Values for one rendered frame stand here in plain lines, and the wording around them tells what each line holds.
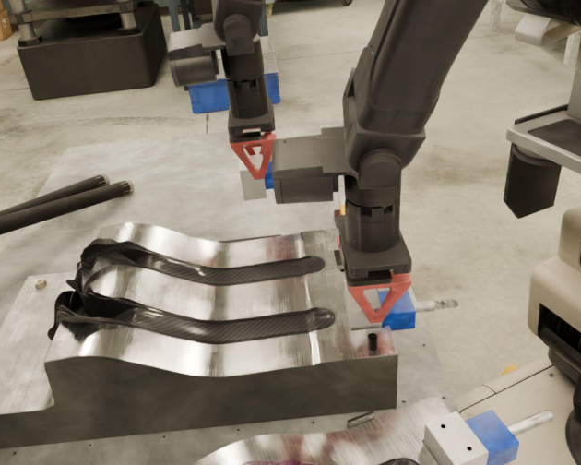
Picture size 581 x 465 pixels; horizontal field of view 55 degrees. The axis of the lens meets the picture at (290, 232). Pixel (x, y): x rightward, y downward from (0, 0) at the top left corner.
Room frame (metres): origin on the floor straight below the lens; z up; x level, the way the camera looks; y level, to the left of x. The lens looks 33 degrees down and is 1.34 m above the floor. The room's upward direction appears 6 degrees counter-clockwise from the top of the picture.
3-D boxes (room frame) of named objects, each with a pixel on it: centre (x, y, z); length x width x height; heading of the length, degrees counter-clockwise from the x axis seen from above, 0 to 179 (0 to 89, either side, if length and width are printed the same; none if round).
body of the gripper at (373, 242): (0.49, -0.09, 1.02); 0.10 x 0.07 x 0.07; 0
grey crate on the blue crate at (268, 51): (3.80, 0.29, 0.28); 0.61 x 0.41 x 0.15; 93
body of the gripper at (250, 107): (0.79, 0.04, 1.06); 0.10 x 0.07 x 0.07; 0
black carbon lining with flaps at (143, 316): (0.54, 0.13, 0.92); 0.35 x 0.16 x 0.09; 90
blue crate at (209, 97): (3.81, 0.29, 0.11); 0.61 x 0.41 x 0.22; 93
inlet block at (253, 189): (0.79, 0.00, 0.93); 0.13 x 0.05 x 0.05; 90
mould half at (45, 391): (0.55, 0.15, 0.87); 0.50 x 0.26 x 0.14; 90
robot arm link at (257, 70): (0.79, 0.05, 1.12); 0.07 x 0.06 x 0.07; 93
